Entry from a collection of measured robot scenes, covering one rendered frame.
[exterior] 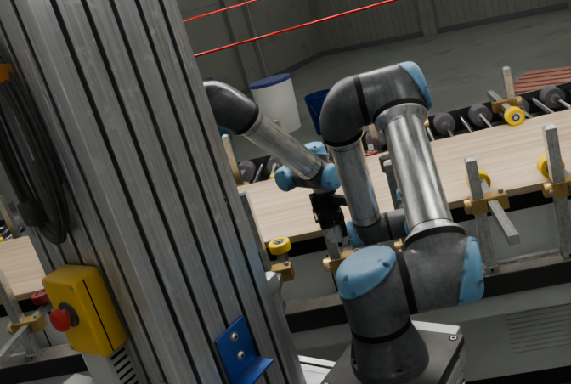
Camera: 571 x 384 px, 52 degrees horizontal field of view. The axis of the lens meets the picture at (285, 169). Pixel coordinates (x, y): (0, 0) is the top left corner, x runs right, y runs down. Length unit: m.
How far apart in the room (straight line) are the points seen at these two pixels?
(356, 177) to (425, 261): 0.38
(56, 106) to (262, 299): 0.49
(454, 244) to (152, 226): 0.54
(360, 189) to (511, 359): 1.36
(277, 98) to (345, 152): 6.19
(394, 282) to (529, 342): 1.53
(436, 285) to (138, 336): 0.51
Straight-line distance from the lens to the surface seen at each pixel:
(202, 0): 11.35
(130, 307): 0.93
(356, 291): 1.08
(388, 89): 1.27
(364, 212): 1.48
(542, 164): 2.23
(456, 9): 12.67
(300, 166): 1.59
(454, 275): 1.09
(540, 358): 2.63
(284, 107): 7.57
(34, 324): 2.49
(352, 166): 1.38
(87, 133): 0.82
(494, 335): 2.52
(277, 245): 2.17
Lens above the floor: 1.77
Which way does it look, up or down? 17 degrees down
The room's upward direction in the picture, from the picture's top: 16 degrees counter-clockwise
